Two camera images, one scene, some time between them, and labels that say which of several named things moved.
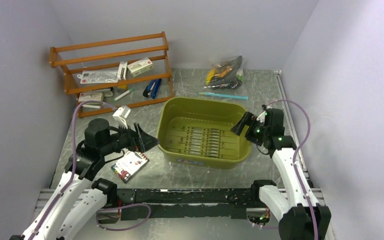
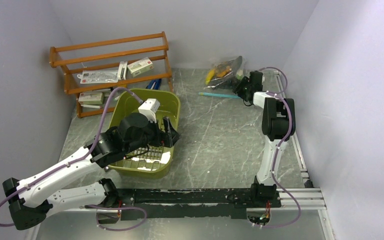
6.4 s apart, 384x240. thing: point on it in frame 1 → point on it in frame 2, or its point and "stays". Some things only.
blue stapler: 152,89 stays
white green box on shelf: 142,65 stays
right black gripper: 249,119 → 238,89
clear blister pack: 98,76 stays
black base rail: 184,204 stays
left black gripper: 146,141 → 168,138
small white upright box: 122,70 stays
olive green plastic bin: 196,132 → 155,161
